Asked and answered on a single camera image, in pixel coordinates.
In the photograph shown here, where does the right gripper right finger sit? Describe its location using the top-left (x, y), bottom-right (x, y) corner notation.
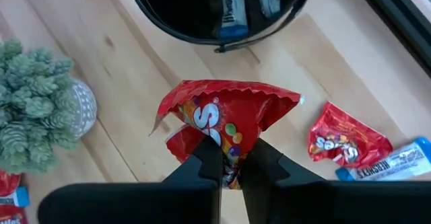
top-left (238, 137), bottom-right (431, 224)

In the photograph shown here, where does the black plastic bucket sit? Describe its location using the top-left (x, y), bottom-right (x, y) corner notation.
top-left (127, 0), bottom-right (314, 54)

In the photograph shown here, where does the artificial succulent in grey pot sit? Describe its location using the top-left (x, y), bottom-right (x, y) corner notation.
top-left (0, 38), bottom-right (98, 176)

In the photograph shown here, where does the black table edge rail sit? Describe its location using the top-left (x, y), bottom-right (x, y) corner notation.
top-left (350, 0), bottom-right (431, 79)

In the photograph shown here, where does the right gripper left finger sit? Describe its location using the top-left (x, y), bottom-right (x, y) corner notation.
top-left (36, 135), bottom-right (225, 224)

